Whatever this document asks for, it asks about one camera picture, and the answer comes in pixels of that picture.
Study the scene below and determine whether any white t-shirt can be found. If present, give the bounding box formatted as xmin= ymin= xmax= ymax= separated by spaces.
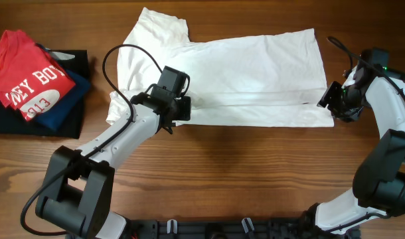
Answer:
xmin=106 ymin=9 xmax=334 ymax=127

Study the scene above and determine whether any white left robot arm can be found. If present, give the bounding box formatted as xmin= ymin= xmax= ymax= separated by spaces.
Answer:
xmin=35 ymin=66 xmax=191 ymax=238

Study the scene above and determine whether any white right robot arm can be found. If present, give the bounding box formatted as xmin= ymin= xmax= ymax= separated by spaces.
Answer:
xmin=295 ymin=48 xmax=405 ymax=238

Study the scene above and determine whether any blue folded t-shirt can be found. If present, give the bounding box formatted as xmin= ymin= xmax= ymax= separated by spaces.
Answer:
xmin=0 ymin=43 xmax=92 ymax=131

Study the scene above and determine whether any red printed t-shirt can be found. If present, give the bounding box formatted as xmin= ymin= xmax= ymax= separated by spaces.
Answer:
xmin=0 ymin=30 xmax=75 ymax=121

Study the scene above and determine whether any black folded t-shirt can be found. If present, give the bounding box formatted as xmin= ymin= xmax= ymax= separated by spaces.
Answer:
xmin=0 ymin=50 xmax=91 ymax=139

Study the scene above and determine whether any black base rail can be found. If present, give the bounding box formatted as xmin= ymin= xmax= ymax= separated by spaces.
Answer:
xmin=120 ymin=218 xmax=361 ymax=239

